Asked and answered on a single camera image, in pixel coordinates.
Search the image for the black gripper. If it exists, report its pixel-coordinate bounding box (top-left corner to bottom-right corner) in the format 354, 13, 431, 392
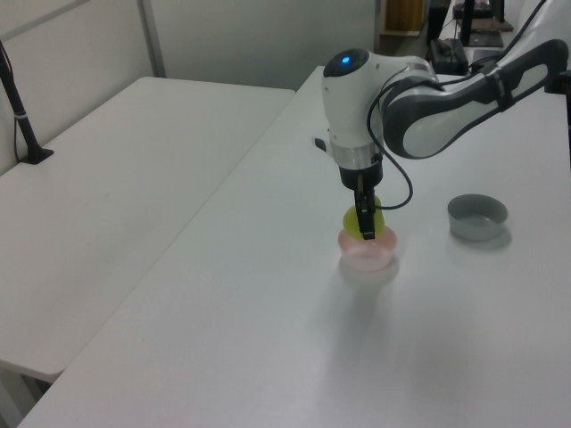
339, 161, 385, 243

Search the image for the pink plastic bowl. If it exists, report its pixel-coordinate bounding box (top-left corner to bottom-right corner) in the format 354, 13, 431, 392
337, 225, 399, 272

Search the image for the grey plastic bowl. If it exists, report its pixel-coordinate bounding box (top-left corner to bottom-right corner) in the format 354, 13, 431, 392
447, 193, 510, 243

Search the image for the black box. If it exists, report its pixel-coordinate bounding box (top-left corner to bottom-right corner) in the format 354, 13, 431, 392
427, 37, 469, 75

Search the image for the wooden cabinet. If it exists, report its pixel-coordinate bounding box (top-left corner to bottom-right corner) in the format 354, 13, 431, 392
378, 0, 429, 44

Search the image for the black monitor stand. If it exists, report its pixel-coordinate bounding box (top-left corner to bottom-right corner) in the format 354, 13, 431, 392
459, 0, 506, 48

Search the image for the white side table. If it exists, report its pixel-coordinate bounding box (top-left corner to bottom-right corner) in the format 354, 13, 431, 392
0, 76, 298, 384

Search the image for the black pole stand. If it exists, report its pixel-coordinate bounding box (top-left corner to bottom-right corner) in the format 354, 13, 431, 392
0, 39, 55, 165

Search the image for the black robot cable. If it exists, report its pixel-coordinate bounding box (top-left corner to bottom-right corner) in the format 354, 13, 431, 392
366, 0, 549, 210

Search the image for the black mount bracket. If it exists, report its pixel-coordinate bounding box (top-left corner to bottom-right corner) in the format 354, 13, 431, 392
543, 70, 571, 96

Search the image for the grey partition post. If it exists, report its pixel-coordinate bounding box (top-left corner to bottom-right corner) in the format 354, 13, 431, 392
137, 0, 167, 79

